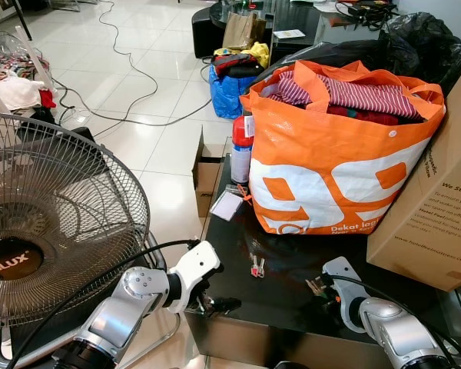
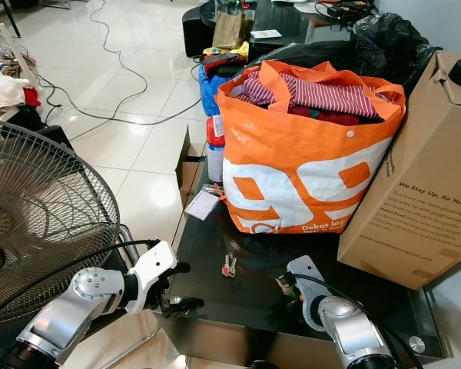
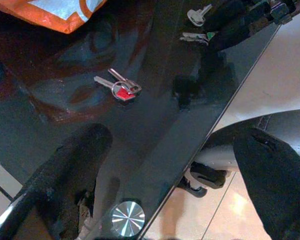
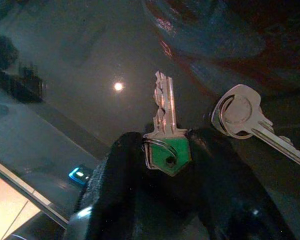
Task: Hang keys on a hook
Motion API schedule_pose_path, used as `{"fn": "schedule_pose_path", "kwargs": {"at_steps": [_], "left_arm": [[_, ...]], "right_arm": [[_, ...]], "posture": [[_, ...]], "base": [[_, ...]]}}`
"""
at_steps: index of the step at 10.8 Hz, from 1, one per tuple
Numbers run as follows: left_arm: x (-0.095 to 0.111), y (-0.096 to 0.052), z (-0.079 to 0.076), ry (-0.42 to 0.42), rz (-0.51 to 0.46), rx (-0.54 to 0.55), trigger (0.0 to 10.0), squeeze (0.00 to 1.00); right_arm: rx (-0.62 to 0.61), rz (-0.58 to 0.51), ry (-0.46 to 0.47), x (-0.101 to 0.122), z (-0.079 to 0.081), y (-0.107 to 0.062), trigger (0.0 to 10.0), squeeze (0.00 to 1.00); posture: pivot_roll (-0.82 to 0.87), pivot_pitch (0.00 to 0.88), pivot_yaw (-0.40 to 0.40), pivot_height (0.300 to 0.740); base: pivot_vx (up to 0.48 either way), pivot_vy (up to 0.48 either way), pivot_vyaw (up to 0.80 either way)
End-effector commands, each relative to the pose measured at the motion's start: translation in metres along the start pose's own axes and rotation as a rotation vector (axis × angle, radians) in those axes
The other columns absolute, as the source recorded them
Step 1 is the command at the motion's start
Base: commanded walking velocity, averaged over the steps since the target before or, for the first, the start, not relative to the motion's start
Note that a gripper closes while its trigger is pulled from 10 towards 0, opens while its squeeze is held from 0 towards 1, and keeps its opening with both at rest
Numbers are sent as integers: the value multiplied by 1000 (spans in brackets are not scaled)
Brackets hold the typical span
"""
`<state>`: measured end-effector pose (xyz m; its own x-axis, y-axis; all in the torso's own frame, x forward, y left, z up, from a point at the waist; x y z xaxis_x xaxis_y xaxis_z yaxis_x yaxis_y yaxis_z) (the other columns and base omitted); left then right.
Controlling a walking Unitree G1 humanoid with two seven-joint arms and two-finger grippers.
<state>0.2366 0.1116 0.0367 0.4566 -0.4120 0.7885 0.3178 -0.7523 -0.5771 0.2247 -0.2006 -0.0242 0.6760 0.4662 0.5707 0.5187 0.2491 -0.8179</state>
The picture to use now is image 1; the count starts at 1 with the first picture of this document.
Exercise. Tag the dark glass coffee table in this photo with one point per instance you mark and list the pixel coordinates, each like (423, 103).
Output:
(330, 23)

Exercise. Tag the brown paper bag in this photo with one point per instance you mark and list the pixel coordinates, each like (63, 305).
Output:
(242, 32)

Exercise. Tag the small keys with red tag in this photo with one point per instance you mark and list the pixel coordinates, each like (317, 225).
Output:
(257, 267)

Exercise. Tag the red white striped garment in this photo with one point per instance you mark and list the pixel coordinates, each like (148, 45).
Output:
(361, 96)

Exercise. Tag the orange and white shopping bag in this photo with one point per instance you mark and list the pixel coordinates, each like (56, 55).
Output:
(330, 177)

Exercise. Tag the white card tag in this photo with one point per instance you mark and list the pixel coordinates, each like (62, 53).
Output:
(226, 206)

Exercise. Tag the black leather stool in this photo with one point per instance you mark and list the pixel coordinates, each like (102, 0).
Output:
(207, 31)

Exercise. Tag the red and white spray can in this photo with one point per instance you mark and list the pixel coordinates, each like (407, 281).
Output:
(241, 150)

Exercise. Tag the white paper sheet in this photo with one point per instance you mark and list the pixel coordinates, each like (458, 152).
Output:
(290, 34)

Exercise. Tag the small open cardboard box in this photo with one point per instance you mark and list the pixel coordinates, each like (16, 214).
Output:
(206, 181)

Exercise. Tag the blue plastic bag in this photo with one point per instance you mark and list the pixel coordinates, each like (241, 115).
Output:
(227, 96)

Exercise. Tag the yellow and red clothes heap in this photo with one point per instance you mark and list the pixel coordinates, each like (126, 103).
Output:
(242, 60)

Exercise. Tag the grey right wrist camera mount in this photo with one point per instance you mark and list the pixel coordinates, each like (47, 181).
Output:
(339, 269)

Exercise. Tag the black glossy table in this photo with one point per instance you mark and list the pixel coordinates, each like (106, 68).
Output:
(292, 254)

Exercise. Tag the mixed laundry pile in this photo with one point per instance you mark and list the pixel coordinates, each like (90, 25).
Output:
(15, 88)

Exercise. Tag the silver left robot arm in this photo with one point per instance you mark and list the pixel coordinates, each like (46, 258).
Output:
(119, 315)

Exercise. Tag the large brown cardboard box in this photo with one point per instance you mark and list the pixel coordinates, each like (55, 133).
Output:
(434, 207)

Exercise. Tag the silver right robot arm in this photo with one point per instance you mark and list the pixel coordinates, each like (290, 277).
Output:
(396, 330)

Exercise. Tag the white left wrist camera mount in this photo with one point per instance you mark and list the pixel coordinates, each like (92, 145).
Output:
(197, 261)

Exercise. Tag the black rubbish bag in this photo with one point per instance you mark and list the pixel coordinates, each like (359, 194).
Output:
(422, 38)

